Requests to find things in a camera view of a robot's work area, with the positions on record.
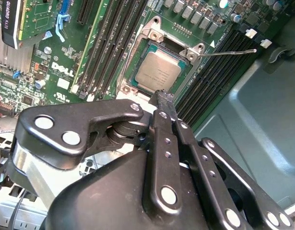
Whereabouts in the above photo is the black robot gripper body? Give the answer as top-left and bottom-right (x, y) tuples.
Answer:
(39, 148), (224, 230)

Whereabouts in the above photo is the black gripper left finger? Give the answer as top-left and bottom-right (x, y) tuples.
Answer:
(7, 90), (184, 216)

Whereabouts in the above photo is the silver CPU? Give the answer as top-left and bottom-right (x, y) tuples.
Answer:
(130, 44), (189, 94)

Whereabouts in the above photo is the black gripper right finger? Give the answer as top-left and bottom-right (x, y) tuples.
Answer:
(165, 92), (295, 230)

